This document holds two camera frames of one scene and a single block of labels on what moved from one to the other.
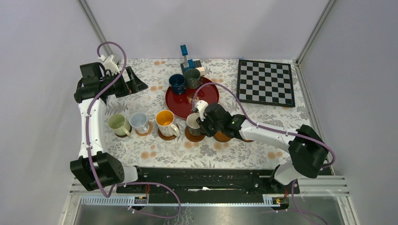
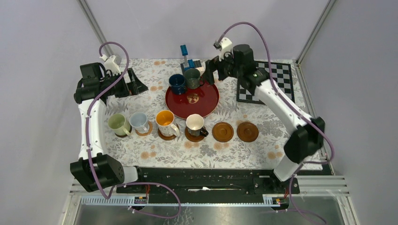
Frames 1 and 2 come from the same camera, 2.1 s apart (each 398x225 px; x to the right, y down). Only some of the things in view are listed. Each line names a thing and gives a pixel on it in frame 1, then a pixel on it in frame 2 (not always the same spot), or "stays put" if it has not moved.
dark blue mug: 177,82 stays put
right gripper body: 209,127 -> 225,67
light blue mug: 139,120 stays put
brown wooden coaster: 195,138 stays put
